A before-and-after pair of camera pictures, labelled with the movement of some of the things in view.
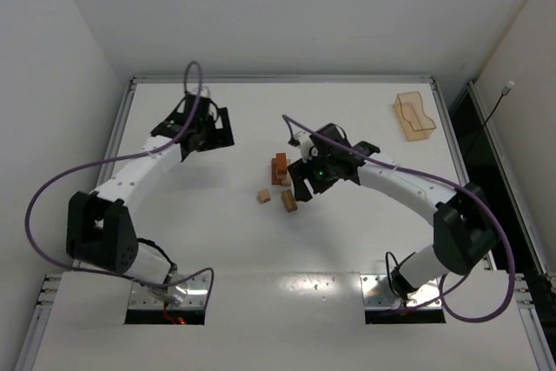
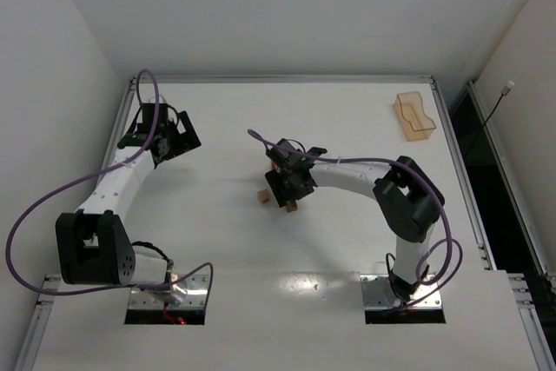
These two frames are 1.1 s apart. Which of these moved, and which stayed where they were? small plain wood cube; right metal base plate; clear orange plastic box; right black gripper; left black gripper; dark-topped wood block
Moved: right black gripper; left black gripper
Stayed: dark-topped wood block; right metal base plate; clear orange plastic box; small plain wood cube
